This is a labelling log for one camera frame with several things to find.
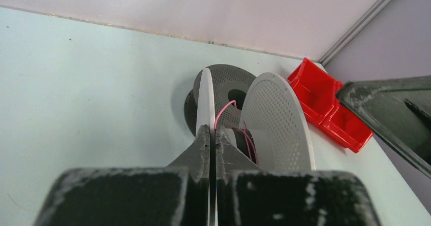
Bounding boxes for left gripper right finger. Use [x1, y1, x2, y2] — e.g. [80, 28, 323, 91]
[215, 127, 381, 225]

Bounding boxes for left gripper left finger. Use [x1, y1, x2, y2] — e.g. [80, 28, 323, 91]
[35, 125, 210, 225]

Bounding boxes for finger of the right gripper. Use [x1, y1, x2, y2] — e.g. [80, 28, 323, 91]
[336, 76, 430, 177]

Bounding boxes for white translucent spool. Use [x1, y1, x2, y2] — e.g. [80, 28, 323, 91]
[195, 68, 316, 172]

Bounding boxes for dark grey spool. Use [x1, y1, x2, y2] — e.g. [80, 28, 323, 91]
[183, 64, 256, 135]

